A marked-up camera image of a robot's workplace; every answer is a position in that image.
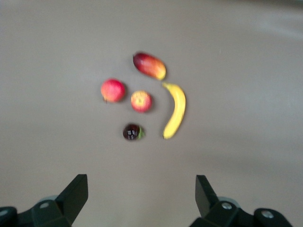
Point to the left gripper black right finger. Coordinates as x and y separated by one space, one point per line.
213 211

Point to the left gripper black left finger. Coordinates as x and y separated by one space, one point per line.
64 205

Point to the yellow banana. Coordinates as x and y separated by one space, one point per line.
178 104

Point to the red yellow apple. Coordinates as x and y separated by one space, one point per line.
141 101

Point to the dark purple mangosteen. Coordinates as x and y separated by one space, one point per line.
130 132

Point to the red round apple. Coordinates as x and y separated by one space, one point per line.
113 90

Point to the red yellow mango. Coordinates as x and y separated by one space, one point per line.
149 65

